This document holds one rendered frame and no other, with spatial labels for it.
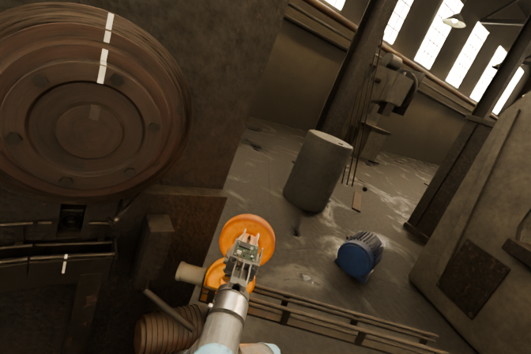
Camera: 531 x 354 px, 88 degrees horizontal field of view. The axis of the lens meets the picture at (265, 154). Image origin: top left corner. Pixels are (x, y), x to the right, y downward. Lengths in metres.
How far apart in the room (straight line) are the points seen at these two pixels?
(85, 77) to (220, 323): 0.53
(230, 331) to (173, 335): 0.49
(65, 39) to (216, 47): 0.41
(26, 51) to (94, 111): 0.15
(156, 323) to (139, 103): 0.69
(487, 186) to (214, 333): 2.57
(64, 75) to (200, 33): 0.41
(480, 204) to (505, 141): 0.54
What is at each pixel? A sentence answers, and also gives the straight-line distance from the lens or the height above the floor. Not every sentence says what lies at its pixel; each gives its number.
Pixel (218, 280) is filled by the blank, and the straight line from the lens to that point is 0.98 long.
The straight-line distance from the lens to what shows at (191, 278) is 0.99.
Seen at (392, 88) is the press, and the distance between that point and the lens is 8.28.
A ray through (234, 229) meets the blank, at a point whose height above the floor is 0.94.
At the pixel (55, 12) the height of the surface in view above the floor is 1.31.
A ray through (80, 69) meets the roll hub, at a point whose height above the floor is 1.23.
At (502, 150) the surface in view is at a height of 1.43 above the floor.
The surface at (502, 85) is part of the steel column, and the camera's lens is 9.30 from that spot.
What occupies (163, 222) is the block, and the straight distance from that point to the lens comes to 0.97.
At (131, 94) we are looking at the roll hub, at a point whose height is 1.21.
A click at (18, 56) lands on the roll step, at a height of 1.22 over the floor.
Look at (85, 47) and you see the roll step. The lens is 0.68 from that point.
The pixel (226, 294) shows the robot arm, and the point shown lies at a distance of 0.63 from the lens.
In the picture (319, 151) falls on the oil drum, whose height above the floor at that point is 0.74.
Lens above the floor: 1.36
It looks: 16 degrees down
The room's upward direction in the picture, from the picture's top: 21 degrees clockwise
